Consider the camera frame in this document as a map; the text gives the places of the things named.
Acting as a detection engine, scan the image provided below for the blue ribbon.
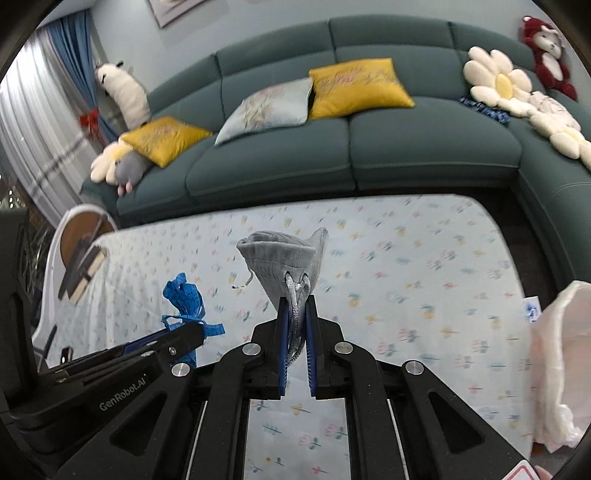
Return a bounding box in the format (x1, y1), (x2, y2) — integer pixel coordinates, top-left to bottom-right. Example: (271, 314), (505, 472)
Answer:
(161, 273), (225, 378)

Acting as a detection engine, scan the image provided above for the grey fabric pouch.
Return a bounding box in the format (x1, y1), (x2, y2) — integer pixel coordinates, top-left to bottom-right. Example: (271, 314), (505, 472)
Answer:
(236, 227), (329, 367)

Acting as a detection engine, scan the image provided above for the white plastic trash bag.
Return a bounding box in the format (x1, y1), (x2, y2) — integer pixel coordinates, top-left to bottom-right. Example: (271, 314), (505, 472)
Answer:
(531, 281), (591, 453)

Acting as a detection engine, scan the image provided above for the person's left hand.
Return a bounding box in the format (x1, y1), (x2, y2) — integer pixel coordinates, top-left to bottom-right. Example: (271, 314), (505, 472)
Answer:
(535, 466), (553, 480)

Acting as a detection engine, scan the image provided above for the floral light blue tablecloth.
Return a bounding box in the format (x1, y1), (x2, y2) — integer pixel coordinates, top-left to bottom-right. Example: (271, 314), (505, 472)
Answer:
(47, 196), (533, 455)

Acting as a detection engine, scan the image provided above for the white round side table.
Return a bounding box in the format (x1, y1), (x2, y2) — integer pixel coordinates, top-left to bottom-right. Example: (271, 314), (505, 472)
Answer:
(32, 204), (117, 371)

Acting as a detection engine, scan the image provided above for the grey mouse plush toy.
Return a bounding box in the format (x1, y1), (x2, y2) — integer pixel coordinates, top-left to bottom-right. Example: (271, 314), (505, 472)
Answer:
(114, 150), (154, 197)

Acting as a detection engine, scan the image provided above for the cream flower plush pillow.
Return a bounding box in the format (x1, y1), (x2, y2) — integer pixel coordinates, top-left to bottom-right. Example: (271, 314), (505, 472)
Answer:
(90, 141), (132, 186)

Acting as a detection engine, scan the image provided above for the pale blue embroidered cushion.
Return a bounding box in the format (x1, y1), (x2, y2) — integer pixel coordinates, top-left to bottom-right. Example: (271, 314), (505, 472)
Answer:
(214, 77), (312, 146)

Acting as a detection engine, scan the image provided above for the blue white floral box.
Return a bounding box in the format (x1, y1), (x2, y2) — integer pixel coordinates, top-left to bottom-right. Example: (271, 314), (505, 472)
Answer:
(523, 296), (543, 323)

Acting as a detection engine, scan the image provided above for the teal sectional sofa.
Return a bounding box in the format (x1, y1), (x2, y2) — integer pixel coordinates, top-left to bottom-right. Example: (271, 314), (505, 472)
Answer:
(80, 14), (591, 292)

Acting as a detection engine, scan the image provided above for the yellow embroidered cushion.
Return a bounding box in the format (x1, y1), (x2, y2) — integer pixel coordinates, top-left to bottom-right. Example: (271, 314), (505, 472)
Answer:
(308, 58), (415, 120)

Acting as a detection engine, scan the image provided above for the white plush seal toy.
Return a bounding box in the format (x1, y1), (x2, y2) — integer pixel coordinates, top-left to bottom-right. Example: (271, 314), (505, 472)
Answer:
(95, 62), (151, 130)

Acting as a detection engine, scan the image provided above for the blue patterned scrunchie on sofa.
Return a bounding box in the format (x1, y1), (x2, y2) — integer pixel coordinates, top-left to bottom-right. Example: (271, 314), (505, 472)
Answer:
(459, 96), (511, 126)

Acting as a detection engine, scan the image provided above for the white daisy pillow upright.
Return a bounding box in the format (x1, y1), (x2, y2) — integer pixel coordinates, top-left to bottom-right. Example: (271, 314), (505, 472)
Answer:
(463, 46), (535, 118)

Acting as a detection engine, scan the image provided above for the white daisy pillow flat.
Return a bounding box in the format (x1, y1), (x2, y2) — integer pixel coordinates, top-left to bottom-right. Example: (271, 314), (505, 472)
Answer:
(530, 113), (591, 169)

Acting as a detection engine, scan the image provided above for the pink white folded cloth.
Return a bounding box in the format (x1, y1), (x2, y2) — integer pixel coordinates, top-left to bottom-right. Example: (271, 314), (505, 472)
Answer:
(529, 91), (569, 116)

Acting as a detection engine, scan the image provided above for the blue curtain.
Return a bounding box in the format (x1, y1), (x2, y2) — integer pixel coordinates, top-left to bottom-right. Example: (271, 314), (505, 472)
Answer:
(47, 9), (118, 143)

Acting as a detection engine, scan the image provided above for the red white teddy bear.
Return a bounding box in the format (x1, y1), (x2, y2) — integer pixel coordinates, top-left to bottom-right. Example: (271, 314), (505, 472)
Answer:
(522, 16), (578, 102)

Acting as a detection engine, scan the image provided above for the framed wall picture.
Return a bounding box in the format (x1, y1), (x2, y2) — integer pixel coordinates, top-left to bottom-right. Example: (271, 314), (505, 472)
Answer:
(147, 0), (206, 29)

